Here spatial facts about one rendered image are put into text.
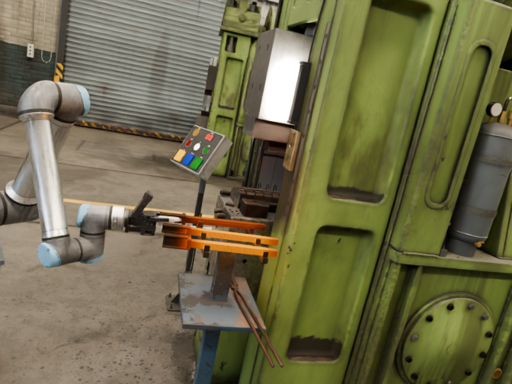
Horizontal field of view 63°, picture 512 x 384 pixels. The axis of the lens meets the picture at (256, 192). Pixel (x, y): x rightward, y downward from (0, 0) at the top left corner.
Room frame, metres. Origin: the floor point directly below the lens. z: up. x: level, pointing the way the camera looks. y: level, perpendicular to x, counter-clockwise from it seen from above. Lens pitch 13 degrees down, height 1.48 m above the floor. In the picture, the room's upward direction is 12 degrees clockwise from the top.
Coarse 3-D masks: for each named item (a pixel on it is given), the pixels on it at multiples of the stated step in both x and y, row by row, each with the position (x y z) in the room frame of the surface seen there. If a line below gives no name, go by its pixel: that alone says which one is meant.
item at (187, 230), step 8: (168, 224) 1.46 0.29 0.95; (176, 224) 1.47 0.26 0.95; (168, 232) 1.44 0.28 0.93; (176, 232) 1.45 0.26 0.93; (184, 232) 1.47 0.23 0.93; (192, 232) 1.46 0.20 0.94; (200, 232) 1.47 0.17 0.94; (208, 232) 1.48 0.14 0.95; (216, 232) 1.49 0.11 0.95; (224, 232) 1.50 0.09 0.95; (232, 232) 1.52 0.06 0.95; (240, 240) 1.51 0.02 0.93; (248, 240) 1.51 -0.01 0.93; (264, 240) 1.53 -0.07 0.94; (272, 240) 1.54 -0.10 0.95
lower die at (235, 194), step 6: (234, 186) 2.13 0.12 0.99; (234, 192) 2.11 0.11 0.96; (240, 192) 2.01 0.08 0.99; (252, 192) 2.06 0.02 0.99; (258, 192) 2.07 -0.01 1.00; (264, 192) 2.09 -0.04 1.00; (234, 198) 2.09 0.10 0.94; (240, 198) 1.99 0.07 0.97; (246, 198) 2.00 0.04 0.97; (252, 198) 2.01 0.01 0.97; (258, 198) 2.02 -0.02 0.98; (264, 198) 2.03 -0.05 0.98; (270, 198) 2.04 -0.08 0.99; (276, 198) 2.05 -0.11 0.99; (240, 204) 1.99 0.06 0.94; (270, 210) 2.04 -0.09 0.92
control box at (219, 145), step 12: (192, 132) 2.67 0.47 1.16; (204, 132) 2.60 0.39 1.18; (192, 144) 2.59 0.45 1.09; (204, 144) 2.52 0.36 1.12; (216, 144) 2.45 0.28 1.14; (228, 144) 2.49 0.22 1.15; (204, 156) 2.44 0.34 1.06; (216, 156) 2.44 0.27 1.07; (192, 168) 2.43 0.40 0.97; (204, 168) 2.39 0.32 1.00; (204, 180) 2.42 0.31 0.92
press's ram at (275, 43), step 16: (272, 32) 1.99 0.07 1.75; (288, 32) 1.96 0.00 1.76; (256, 48) 2.22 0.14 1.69; (272, 48) 1.94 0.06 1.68; (288, 48) 1.97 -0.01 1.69; (304, 48) 1.99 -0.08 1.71; (256, 64) 2.16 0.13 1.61; (272, 64) 1.95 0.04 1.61; (288, 64) 1.97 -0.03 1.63; (256, 80) 2.10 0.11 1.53; (272, 80) 1.95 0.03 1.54; (288, 80) 1.97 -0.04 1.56; (256, 96) 2.05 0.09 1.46; (272, 96) 1.96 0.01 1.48; (288, 96) 1.98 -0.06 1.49; (256, 112) 1.99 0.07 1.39; (272, 112) 1.96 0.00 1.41; (288, 112) 1.98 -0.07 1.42
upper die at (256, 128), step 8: (248, 120) 2.10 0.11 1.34; (256, 120) 1.99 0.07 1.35; (264, 120) 2.01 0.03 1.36; (248, 128) 2.07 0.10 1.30; (256, 128) 2.00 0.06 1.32; (264, 128) 2.01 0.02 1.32; (272, 128) 2.02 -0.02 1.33; (280, 128) 2.03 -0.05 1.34; (288, 128) 2.04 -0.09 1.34; (256, 136) 2.00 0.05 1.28; (264, 136) 2.01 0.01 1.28; (272, 136) 2.02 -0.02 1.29; (280, 136) 2.03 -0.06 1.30; (288, 136) 2.04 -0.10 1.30
